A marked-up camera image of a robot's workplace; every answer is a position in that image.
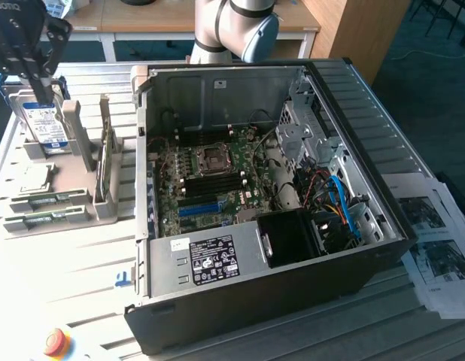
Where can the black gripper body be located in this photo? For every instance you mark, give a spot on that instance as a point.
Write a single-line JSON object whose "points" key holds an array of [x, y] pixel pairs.
{"points": [[14, 19]]}

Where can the black expansion slot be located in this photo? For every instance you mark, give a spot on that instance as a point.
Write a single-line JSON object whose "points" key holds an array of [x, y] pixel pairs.
{"points": [[196, 201]]}

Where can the wooden desk white frame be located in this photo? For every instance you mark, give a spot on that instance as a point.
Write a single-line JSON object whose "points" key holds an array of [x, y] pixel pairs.
{"points": [[149, 19]]}

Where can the grey parts rack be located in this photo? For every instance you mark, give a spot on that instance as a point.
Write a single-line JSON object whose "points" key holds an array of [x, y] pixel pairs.
{"points": [[72, 176]]}

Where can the silver CPU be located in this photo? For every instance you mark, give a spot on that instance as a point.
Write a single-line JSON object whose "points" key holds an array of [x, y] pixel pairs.
{"points": [[37, 179]]}

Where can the white sticker label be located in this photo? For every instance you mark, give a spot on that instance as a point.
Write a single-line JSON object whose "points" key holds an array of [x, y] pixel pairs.
{"points": [[220, 84]]}

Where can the black chair legs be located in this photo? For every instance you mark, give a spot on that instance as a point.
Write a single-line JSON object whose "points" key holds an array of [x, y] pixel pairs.
{"points": [[443, 19]]}

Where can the red emergency stop button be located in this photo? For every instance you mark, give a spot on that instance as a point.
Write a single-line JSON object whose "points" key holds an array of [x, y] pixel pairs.
{"points": [[53, 342]]}

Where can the green RAM stick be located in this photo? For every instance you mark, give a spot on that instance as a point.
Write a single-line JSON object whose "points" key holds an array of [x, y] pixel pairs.
{"points": [[48, 199], [44, 219]]}

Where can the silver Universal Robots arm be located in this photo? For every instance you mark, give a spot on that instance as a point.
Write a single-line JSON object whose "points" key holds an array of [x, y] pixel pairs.
{"points": [[232, 26]]}

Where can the green motherboard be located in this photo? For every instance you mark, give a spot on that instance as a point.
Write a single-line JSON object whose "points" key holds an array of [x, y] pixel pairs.
{"points": [[172, 176]]}

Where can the metal disk bay cage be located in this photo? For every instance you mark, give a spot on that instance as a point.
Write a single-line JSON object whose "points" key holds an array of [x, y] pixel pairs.
{"points": [[296, 131]]}

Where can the CPU socket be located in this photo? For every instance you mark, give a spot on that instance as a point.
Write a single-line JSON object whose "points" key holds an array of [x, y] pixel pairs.
{"points": [[212, 159]]}

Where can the grey power supply unit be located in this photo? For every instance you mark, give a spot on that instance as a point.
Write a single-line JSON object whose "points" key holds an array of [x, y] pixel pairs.
{"points": [[210, 259]]}

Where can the wooden cabinet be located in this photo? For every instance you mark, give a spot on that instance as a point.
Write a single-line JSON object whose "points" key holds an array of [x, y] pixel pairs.
{"points": [[353, 30]]}

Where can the hard disk in blue carrier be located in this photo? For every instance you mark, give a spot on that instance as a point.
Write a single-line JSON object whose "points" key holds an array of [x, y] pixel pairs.
{"points": [[14, 90]]}

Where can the blue expansion slot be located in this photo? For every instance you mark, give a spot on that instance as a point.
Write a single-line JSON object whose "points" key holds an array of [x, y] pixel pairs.
{"points": [[198, 210]]}

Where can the blue plastic clip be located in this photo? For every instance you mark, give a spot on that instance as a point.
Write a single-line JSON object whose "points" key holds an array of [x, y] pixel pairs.
{"points": [[122, 279]]}

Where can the printed paper sheets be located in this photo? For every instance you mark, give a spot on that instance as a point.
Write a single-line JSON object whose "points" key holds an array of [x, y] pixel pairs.
{"points": [[439, 244]]}

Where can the black fan shroud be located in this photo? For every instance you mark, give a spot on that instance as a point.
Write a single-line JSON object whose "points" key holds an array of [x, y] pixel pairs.
{"points": [[285, 237]]}

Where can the black RAM slot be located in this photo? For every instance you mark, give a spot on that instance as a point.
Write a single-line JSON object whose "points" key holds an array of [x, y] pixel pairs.
{"points": [[215, 186], [213, 178], [216, 191], [214, 182]]}

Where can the graphics card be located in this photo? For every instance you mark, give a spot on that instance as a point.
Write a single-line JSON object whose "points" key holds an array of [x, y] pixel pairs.
{"points": [[105, 150]]}

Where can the black open PC case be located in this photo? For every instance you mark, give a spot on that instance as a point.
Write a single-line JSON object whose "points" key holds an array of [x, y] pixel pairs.
{"points": [[330, 270]]}

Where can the hard disk with blue label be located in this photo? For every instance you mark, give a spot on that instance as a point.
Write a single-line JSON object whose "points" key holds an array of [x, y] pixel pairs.
{"points": [[44, 124]]}

